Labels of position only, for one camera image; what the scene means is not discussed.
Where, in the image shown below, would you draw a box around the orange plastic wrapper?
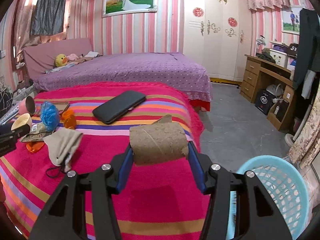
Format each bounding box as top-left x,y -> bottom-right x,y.
26,141 -> 44,153

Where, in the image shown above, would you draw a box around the printed snack wrapper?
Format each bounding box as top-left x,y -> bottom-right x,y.
20,122 -> 54,142

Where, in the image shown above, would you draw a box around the blue plastic bag ball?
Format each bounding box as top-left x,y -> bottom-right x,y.
40,101 -> 60,131

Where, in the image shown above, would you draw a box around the beige cloth pouch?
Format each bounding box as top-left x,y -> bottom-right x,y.
43,127 -> 83,172

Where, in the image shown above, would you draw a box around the orange peel piece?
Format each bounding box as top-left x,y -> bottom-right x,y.
63,114 -> 76,129
61,109 -> 75,120

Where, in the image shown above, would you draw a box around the brown paper roll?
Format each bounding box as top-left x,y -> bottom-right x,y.
130,115 -> 189,166

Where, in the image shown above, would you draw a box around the pink mug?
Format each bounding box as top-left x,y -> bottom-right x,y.
18,96 -> 36,116

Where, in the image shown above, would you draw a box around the light blue plastic basket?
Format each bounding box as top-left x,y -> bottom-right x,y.
237,155 -> 309,239

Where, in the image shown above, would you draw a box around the brown rectangular tray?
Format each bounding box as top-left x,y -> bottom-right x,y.
52,102 -> 70,114

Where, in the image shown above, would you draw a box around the striped pink bed blanket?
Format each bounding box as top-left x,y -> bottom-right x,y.
0,81 -> 213,240

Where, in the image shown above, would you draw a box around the pink headboard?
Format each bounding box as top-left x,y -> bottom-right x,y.
22,38 -> 93,80

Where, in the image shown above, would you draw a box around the floral door curtain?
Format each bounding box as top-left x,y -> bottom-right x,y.
287,88 -> 320,169

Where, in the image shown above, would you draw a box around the yellow duck plush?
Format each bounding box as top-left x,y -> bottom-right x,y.
55,54 -> 68,67

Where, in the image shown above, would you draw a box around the black quilted wallet case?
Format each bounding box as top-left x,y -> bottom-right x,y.
92,90 -> 146,125

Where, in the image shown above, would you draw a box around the black box under desk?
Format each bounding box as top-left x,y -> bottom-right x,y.
255,89 -> 275,115

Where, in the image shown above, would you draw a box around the grey window curtain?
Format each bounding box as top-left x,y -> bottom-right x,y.
30,0 -> 66,36

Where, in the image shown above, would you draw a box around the wooden desk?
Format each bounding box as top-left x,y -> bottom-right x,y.
240,55 -> 296,131

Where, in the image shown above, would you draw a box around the white storage box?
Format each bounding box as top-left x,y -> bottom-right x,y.
269,49 -> 288,68

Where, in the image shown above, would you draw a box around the hanging black clothes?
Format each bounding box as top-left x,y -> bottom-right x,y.
293,9 -> 319,119

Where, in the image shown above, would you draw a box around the purple dotted bed cover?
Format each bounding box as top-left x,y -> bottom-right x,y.
34,53 -> 212,102

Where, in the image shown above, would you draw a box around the desk lamp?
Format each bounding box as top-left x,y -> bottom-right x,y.
256,35 -> 266,55

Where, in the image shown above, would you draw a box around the white wardrobe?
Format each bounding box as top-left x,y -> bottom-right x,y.
183,0 -> 252,82

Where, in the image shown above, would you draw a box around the framed wedding photo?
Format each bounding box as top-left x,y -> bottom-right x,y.
102,0 -> 158,18

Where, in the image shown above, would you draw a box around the small framed couple photo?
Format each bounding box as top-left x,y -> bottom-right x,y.
281,6 -> 304,35

